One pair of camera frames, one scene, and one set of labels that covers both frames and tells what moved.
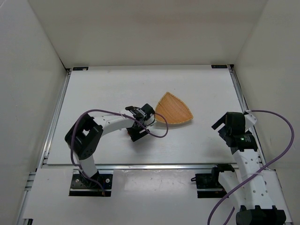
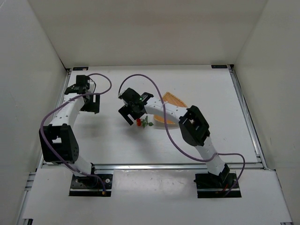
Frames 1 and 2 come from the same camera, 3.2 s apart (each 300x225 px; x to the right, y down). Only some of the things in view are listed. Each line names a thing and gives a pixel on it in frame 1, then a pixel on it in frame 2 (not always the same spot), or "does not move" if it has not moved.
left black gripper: (135, 133) -> (91, 103)
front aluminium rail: (158, 166) does not move
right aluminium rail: (245, 108) does not move
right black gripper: (219, 124) -> (131, 111)
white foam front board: (138, 196) does not move
